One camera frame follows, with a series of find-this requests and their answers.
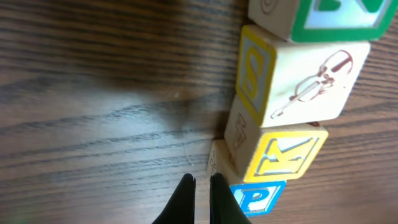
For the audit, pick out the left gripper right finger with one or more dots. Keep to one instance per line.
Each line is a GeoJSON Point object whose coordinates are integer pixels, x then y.
{"type": "Point", "coordinates": [224, 209]}

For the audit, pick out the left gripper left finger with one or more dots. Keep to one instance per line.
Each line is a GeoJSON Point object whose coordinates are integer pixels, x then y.
{"type": "Point", "coordinates": [180, 209]}

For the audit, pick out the blue letter P block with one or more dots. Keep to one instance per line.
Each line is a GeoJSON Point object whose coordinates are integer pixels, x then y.
{"type": "Point", "coordinates": [254, 199]}

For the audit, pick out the yellow block cluster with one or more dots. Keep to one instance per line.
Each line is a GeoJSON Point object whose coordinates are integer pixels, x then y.
{"type": "Point", "coordinates": [270, 154]}

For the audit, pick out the white picture block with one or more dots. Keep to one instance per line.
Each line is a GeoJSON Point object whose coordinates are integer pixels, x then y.
{"type": "Point", "coordinates": [282, 83]}

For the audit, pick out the green letter Z block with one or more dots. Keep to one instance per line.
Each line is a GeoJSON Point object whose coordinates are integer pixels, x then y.
{"type": "Point", "coordinates": [323, 20]}

